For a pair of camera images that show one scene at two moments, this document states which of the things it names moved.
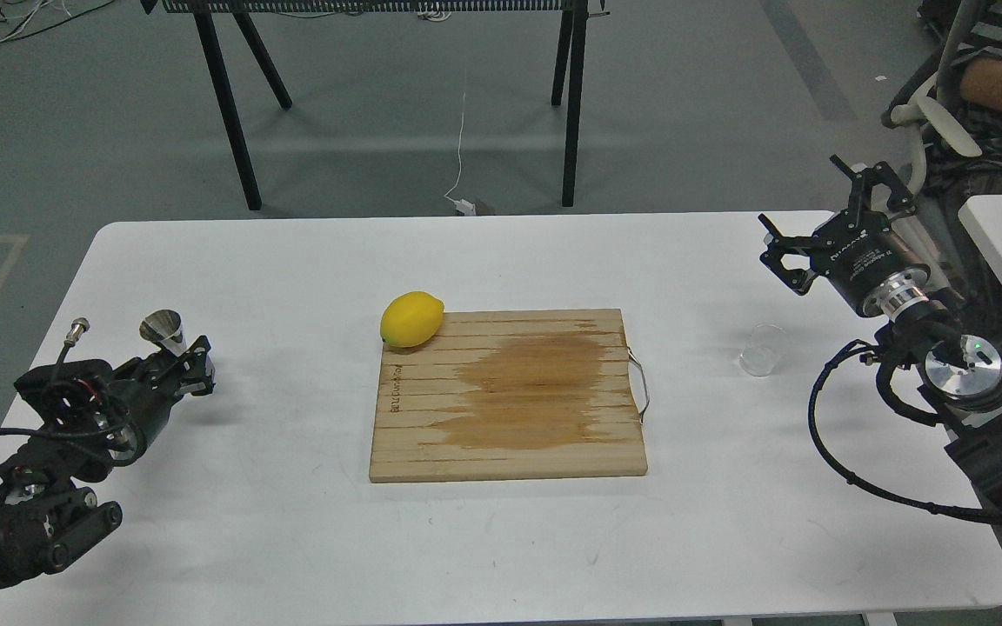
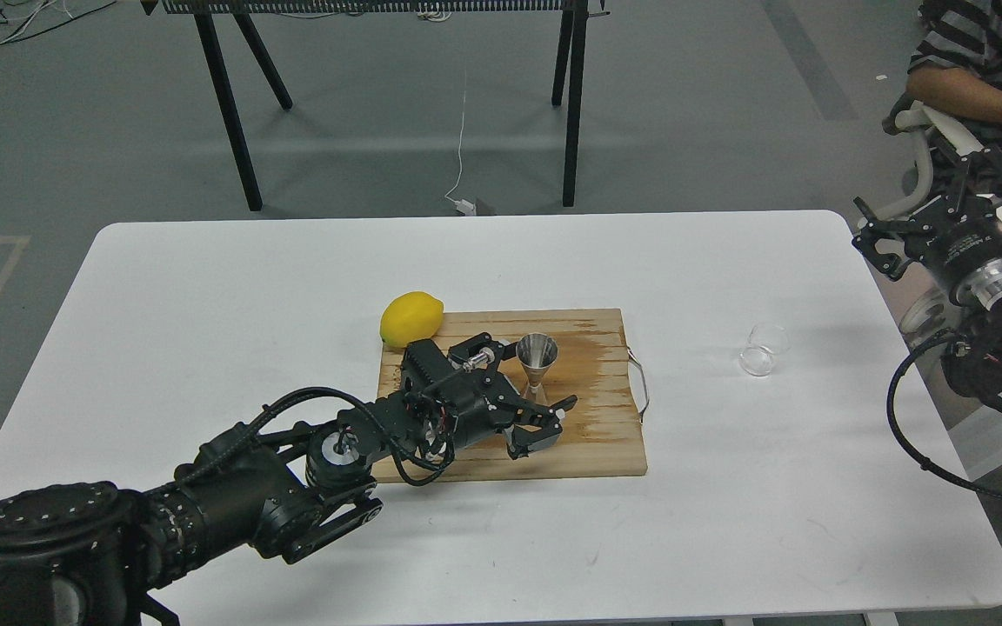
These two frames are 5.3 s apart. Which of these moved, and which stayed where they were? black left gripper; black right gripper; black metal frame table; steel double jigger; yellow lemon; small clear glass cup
Moved: black left gripper; black right gripper; steel double jigger
Stayed: small clear glass cup; yellow lemon; black metal frame table
